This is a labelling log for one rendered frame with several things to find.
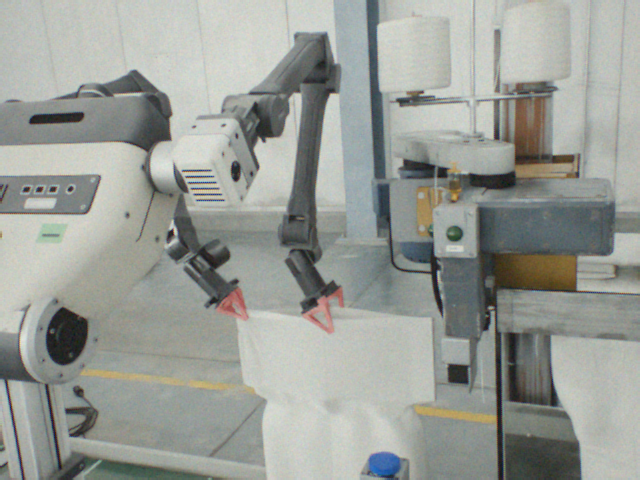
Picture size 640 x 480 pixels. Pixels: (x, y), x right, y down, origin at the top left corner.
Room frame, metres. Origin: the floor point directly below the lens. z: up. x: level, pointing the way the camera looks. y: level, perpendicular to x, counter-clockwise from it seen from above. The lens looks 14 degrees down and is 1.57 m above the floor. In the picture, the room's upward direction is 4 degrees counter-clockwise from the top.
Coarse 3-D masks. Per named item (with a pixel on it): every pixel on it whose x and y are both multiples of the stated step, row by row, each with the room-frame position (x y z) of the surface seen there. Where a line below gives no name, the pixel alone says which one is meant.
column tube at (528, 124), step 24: (504, 0) 1.64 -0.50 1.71; (528, 0) 1.62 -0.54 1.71; (552, 0) 1.60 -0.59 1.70; (552, 96) 1.63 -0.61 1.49; (504, 120) 1.64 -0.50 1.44; (528, 120) 1.62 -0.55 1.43; (552, 120) 1.65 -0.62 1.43; (528, 144) 1.62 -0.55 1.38; (552, 144) 1.67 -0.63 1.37; (504, 336) 1.64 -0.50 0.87; (528, 336) 1.62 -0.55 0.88; (504, 360) 1.64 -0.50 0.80; (528, 360) 1.62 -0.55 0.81; (504, 384) 1.64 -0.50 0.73; (528, 384) 1.62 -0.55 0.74; (504, 432) 1.65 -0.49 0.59; (504, 456) 1.65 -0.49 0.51
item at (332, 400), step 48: (240, 336) 1.55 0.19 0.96; (288, 336) 1.48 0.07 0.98; (336, 336) 1.42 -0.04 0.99; (384, 336) 1.41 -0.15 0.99; (432, 336) 1.39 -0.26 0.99; (288, 384) 1.49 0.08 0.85; (336, 384) 1.43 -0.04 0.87; (384, 384) 1.41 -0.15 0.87; (432, 384) 1.39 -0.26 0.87; (288, 432) 1.43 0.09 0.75; (336, 432) 1.39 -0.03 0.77; (384, 432) 1.35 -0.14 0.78
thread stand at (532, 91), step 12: (540, 84) 1.45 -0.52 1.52; (420, 96) 1.54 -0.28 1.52; (432, 96) 1.54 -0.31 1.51; (468, 96) 1.52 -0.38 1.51; (480, 96) 1.51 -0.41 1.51; (504, 96) 1.49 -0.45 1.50; (516, 96) 1.48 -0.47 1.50; (528, 96) 1.47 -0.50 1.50; (540, 96) 1.46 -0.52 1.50; (480, 132) 1.52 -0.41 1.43
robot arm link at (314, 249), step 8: (280, 224) 1.51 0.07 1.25; (280, 232) 1.50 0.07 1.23; (312, 232) 1.47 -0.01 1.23; (280, 240) 1.50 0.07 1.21; (312, 240) 1.47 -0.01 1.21; (296, 248) 1.48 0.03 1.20; (304, 248) 1.47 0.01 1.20; (312, 248) 1.47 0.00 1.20; (320, 248) 1.58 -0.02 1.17; (312, 256) 1.53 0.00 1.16; (320, 256) 1.57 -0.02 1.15
